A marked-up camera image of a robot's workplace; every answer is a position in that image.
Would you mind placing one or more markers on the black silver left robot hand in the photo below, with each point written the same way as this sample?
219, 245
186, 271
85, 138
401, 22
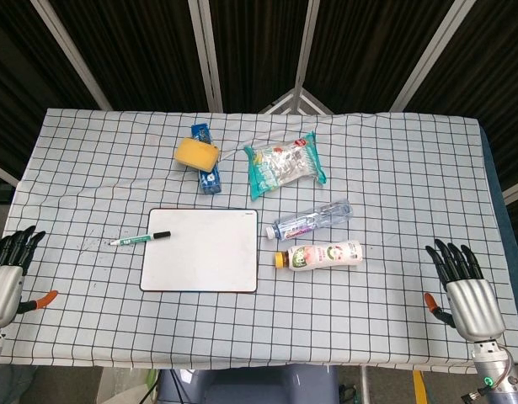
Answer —
6, 290

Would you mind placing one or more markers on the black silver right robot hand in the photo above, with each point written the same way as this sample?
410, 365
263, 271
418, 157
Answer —
473, 305

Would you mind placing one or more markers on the green whiteboard marker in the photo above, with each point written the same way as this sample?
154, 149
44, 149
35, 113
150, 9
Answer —
134, 240

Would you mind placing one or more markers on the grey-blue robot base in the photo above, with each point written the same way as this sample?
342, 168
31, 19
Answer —
250, 385

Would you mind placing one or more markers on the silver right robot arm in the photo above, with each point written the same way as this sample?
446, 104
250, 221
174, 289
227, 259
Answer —
492, 370

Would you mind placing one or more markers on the white drawing board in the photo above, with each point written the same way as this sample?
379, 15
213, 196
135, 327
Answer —
201, 250

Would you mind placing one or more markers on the white black-checked tablecloth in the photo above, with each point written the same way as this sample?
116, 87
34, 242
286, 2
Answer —
368, 303

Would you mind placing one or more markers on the metal table leg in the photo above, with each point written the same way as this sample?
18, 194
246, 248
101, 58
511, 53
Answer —
364, 385

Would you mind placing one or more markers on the white yellow-capped drink bottle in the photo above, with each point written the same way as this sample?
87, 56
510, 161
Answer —
326, 254

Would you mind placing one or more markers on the clear water bottle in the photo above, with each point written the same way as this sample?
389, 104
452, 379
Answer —
313, 221

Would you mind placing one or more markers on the blue cookie box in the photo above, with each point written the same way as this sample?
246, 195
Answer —
210, 181

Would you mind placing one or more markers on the yellow sponge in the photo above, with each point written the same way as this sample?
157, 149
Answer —
196, 155

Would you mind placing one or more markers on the teal clear snack bag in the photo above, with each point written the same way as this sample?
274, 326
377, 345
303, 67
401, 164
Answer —
284, 165

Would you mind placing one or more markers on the white triangular metal stand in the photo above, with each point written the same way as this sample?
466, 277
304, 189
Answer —
296, 101

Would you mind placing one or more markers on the white partition frame post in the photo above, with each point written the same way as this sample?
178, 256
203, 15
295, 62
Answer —
427, 54
305, 46
73, 56

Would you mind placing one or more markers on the white double partition post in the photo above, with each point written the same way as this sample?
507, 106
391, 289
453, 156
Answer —
208, 54

